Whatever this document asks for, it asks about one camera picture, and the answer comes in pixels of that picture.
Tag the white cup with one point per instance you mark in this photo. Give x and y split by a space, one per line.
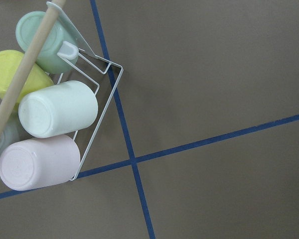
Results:
58 109

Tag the white wire cup rack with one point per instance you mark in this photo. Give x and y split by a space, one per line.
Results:
102 64

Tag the grey blue cup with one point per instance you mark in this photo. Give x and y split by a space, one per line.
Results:
11 132

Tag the pink cup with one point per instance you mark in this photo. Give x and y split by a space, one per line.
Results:
39 162

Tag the wooden rack handle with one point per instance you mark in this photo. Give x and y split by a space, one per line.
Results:
28 61

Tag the yellow cup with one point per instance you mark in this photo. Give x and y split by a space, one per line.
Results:
9 63

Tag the mint green cup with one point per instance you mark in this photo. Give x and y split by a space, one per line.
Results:
47 59

